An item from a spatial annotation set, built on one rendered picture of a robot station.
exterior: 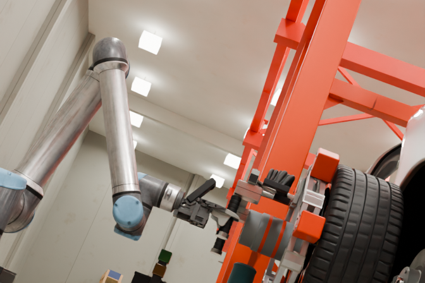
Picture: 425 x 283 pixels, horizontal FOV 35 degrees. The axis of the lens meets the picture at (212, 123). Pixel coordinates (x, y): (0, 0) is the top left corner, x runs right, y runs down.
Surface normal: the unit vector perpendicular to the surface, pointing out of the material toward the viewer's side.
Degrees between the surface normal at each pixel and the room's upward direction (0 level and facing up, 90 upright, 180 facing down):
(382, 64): 90
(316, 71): 90
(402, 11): 180
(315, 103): 90
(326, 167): 125
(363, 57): 90
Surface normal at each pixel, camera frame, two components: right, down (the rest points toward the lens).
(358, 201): 0.20, -0.69
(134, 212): 0.07, -0.24
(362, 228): 0.11, -0.49
